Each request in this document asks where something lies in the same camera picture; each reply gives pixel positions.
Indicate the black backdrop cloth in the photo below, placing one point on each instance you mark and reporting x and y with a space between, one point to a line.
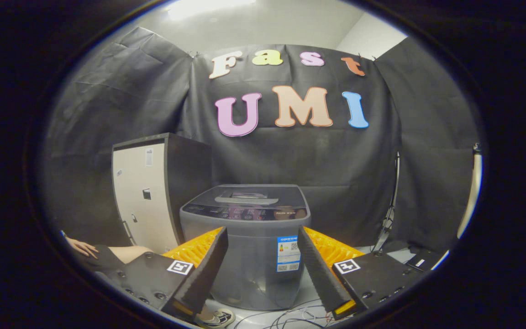
336 160

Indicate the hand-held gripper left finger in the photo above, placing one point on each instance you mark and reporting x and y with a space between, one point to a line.
208 269

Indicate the black light stand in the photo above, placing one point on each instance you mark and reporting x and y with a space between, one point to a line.
389 214

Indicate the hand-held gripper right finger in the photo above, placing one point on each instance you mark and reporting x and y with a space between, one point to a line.
320 269

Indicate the black floor box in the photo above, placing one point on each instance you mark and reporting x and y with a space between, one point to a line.
423 259

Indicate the grey washing machine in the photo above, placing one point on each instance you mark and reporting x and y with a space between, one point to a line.
254 260

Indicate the white pole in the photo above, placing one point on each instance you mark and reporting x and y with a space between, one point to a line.
470 196

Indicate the beige cabinet with dark sides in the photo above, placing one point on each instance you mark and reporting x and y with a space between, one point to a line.
146 214

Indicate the person's sneaker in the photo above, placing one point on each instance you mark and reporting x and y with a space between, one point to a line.
219 317

